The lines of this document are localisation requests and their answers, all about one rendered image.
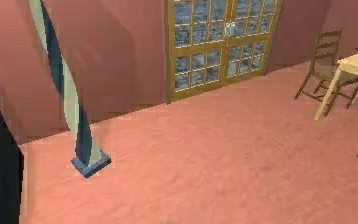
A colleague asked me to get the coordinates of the wooden glazed double door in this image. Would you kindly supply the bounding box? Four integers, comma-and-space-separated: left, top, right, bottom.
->
163, 0, 283, 104

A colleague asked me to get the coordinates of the twisted blue and white sculpture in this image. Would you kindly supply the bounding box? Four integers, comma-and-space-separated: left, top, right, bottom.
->
28, 0, 113, 180

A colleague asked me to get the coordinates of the dark brown wooden chair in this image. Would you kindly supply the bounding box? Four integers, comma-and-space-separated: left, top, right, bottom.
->
293, 30, 358, 117

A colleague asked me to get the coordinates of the large black rounded object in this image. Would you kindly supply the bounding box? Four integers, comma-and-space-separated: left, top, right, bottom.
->
0, 71, 25, 224

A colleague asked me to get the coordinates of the pale wooden table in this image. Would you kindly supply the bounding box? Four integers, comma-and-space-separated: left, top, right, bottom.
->
314, 50, 358, 122

